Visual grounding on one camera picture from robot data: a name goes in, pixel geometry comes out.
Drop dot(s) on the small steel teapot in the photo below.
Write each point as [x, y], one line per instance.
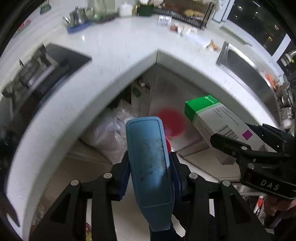
[79, 16]

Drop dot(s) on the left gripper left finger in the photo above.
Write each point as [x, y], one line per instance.
[111, 185]

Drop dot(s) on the glass carafe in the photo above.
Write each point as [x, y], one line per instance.
[96, 9]

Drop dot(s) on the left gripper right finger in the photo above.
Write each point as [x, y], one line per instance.
[187, 183]

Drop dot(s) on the dark woven coaster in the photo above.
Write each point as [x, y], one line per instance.
[106, 18]

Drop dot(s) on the light blue plastic case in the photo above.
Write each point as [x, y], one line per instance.
[150, 169]

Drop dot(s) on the stainless steel sink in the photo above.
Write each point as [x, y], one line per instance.
[243, 70]

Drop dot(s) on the black wire rack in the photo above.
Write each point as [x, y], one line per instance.
[176, 9]

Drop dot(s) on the yellow red sauce packet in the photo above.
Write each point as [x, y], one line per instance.
[213, 46]

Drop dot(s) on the green white medicine box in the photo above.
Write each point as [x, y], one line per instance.
[209, 116]

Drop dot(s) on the white shampoo sachet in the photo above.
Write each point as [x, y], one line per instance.
[164, 20]

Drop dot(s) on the red trash bin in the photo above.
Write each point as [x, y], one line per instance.
[173, 122]

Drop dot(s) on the blue saucer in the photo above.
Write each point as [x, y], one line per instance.
[78, 28]

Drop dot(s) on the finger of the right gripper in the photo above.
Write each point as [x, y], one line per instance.
[233, 148]
[270, 134]

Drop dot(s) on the white woven sack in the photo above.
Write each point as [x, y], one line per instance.
[107, 132]

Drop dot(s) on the dark green enamel mug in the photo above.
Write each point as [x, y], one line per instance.
[145, 9]

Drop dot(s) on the white lidded jar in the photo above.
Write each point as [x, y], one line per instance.
[125, 10]

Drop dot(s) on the white tissue paper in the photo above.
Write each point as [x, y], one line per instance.
[183, 30]

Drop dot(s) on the black gas stove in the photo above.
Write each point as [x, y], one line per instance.
[46, 67]

